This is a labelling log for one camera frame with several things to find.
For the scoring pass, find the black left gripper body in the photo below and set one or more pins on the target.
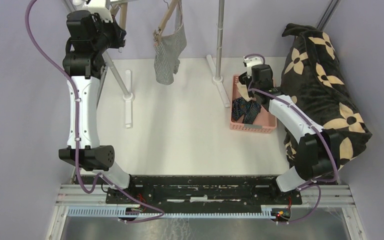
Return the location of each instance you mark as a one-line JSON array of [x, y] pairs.
[[108, 36]]

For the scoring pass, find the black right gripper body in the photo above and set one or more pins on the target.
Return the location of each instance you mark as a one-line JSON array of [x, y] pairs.
[[254, 85]]

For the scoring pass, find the dark striped underwear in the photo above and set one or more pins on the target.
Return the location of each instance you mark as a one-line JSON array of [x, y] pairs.
[[247, 110]]

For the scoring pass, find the wooden clip hanger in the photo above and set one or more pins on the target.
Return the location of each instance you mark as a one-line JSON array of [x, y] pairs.
[[115, 9], [123, 9], [157, 34]]

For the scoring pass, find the grey striped underwear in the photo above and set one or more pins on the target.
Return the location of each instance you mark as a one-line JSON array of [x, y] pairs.
[[167, 52]]

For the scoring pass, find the black underwear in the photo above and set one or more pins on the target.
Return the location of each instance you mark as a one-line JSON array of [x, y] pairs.
[[243, 91]]

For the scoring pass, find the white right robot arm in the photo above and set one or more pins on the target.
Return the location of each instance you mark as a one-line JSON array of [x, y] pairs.
[[317, 149]]

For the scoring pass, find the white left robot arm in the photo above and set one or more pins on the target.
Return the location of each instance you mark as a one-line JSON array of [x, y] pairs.
[[83, 150]]

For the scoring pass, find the pink plastic basket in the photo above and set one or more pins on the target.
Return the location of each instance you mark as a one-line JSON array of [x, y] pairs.
[[264, 122]]

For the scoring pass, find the black floral blanket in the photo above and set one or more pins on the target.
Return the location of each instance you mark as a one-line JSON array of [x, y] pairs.
[[313, 79]]

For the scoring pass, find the silver clothes rack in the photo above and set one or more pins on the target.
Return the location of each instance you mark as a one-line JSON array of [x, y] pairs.
[[125, 83]]

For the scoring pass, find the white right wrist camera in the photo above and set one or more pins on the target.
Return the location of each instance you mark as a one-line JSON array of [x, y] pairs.
[[251, 61]]

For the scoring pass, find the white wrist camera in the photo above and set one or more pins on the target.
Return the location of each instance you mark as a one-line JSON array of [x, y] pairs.
[[101, 7], [251, 61]]

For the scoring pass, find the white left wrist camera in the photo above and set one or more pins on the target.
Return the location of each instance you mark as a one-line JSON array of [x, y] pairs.
[[101, 7]]

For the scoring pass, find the white cable duct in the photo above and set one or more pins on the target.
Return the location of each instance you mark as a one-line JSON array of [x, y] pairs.
[[127, 212]]

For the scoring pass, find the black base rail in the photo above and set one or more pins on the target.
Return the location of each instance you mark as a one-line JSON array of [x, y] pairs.
[[181, 194]]

